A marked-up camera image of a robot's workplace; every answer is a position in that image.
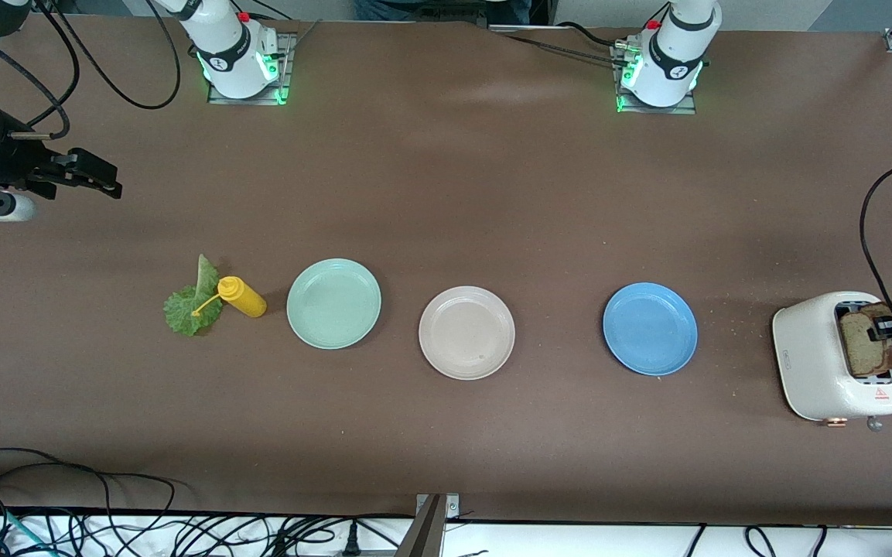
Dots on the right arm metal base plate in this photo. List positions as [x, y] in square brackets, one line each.
[288, 70]

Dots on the yellow mustard squeeze bottle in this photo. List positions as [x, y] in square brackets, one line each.
[248, 300]

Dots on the grey metal strip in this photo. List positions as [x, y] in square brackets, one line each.
[523, 29]

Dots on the white toaster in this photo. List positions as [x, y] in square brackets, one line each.
[809, 356]

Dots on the small metal bracket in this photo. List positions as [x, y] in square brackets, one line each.
[452, 507]

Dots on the black power plug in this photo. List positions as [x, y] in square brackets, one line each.
[350, 541]

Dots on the mint green plate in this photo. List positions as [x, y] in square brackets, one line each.
[333, 303]

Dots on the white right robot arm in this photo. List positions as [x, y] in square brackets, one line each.
[229, 46]

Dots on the blue plate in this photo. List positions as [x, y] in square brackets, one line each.
[650, 329]

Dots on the green lettuce leaf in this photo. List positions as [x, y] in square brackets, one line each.
[182, 313]

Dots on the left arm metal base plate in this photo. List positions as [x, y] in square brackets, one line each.
[689, 109]

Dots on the beige plate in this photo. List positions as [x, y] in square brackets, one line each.
[466, 333]

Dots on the grey metal post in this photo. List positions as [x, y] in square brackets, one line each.
[422, 534]

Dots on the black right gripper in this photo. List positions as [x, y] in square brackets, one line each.
[11, 161]

